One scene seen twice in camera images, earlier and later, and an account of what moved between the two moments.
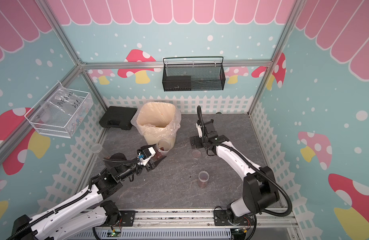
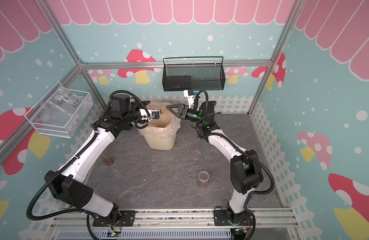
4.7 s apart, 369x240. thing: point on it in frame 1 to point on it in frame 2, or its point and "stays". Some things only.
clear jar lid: [196, 154] stays
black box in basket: [177, 83] stays
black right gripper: [197, 144] to [181, 114]
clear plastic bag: [64, 110] stays
